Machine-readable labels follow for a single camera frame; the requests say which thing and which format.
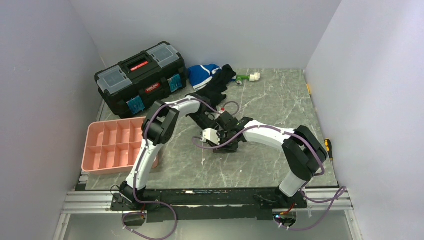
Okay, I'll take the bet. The pink compartment tray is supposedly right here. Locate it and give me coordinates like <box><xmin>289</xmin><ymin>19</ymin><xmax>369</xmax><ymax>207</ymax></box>
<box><xmin>81</xmin><ymin>117</ymin><xmax>145</xmax><ymax>175</ymax></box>

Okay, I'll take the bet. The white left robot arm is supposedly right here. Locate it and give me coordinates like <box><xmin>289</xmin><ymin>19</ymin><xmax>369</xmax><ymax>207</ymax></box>
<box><xmin>119</xmin><ymin>93</ymin><xmax>220</xmax><ymax>210</ymax></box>

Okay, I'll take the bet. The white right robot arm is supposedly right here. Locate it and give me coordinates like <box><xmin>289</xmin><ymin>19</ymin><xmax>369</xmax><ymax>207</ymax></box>
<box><xmin>202</xmin><ymin>112</ymin><xmax>328</xmax><ymax>208</ymax></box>

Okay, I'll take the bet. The black underwear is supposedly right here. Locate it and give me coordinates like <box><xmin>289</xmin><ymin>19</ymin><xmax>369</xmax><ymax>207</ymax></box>
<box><xmin>195</xmin><ymin>64</ymin><xmax>237</xmax><ymax>105</ymax></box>

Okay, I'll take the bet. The blue white garment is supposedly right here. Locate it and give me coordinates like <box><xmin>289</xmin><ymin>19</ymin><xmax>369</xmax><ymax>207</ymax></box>
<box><xmin>188</xmin><ymin>64</ymin><xmax>222</xmax><ymax>91</ymax></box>

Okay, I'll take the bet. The green white pipe fitting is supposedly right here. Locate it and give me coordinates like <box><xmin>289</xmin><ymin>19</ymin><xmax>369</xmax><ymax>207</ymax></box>
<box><xmin>235</xmin><ymin>72</ymin><xmax>261</xmax><ymax>86</ymax></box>

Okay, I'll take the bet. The black plastic toolbox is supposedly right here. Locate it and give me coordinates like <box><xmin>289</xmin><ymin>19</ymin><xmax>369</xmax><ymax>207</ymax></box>
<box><xmin>94</xmin><ymin>41</ymin><xmax>188</xmax><ymax>119</ymax></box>

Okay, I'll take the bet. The yellow black screwdriver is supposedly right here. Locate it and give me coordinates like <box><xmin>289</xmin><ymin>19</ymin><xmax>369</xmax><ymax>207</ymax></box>
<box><xmin>324</xmin><ymin>138</ymin><xmax>334</xmax><ymax>161</ymax></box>

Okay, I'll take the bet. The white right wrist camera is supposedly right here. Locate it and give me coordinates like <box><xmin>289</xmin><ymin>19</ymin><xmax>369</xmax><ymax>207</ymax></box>
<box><xmin>201</xmin><ymin>128</ymin><xmax>221</xmax><ymax>145</ymax></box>

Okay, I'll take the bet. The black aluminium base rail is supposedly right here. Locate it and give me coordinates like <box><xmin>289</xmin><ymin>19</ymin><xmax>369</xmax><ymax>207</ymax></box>
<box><xmin>61</xmin><ymin>187</ymin><xmax>353</xmax><ymax>226</ymax></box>

